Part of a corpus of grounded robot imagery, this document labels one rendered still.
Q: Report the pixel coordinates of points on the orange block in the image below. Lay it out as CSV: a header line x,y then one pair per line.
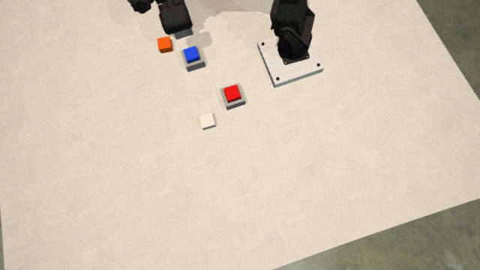
x,y
165,45

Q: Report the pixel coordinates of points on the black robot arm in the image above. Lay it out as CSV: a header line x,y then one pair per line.
x,y
292,21

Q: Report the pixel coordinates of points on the red button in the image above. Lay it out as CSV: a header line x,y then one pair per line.
x,y
232,96

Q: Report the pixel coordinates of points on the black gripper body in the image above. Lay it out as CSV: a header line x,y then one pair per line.
x,y
175,17

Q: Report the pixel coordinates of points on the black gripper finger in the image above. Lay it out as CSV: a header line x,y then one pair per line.
x,y
161,8

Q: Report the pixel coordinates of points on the blue button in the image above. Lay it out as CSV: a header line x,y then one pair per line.
x,y
193,58

